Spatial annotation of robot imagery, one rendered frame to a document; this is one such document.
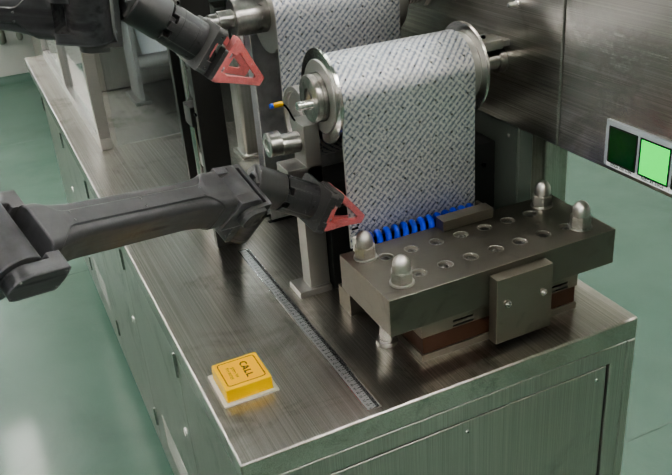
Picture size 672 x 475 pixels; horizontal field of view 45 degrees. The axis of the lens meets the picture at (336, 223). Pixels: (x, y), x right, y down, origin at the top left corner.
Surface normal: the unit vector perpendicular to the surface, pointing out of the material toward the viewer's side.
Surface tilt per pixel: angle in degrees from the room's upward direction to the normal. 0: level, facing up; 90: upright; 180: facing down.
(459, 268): 0
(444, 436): 90
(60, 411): 0
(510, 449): 90
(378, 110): 90
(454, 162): 90
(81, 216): 41
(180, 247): 0
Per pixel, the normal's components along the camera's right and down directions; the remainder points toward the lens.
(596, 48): -0.90, 0.25
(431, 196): 0.43, 0.37
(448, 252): -0.07, -0.89
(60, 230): 0.59, -0.66
